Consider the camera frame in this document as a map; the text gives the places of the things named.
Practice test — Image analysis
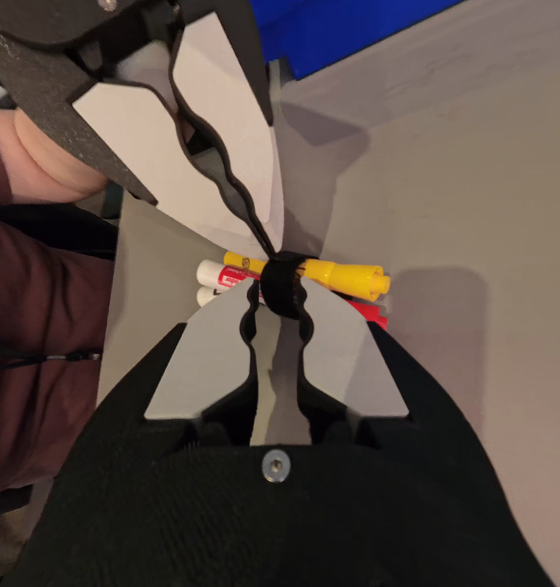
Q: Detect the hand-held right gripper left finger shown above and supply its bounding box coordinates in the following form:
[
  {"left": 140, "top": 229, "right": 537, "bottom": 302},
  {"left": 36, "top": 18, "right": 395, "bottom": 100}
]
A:
[{"left": 145, "top": 279, "right": 261, "bottom": 446}]

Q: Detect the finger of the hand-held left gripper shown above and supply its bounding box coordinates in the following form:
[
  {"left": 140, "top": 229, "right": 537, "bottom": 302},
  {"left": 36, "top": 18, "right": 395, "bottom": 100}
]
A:
[
  {"left": 72, "top": 81, "right": 276, "bottom": 257},
  {"left": 170, "top": 10, "right": 286, "bottom": 255}
]

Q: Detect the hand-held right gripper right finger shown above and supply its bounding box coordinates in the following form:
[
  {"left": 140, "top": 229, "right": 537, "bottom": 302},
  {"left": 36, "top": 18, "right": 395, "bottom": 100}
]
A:
[{"left": 295, "top": 276, "right": 409, "bottom": 445}]

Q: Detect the red dry-erase marker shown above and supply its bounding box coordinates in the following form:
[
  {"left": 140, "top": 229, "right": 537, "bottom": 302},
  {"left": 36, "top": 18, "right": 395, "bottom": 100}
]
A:
[{"left": 197, "top": 260, "right": 389, "bottom": 331}]

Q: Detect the black hook-and-loop tie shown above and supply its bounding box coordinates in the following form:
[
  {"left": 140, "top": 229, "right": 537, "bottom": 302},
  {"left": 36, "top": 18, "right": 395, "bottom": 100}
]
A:
[{"left": 260, "top": 251, "right": 319, "bottom": 320}]

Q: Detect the blue plastic bin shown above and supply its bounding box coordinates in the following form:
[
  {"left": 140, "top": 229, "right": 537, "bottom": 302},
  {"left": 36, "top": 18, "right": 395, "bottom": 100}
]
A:
[{"left": 252, "top": 0, "right": 464, "bottom": 81}]

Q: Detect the person's left hand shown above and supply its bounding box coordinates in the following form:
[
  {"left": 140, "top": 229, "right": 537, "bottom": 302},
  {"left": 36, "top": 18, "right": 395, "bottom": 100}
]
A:
[{"left": 0, "top": 109, "right": 109, "bottom": 203}]

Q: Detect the person's black garment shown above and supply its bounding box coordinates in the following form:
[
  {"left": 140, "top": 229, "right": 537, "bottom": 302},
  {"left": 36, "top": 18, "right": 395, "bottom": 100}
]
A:
[{"left": 0, "top": 204, "right": 119, "bottom": 261}]

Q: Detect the person's maroon clothing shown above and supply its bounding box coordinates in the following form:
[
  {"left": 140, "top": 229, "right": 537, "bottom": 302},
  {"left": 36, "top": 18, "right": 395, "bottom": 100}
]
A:
[{"left": 0, "top": 133, "right": 116, "bottom": 501}]

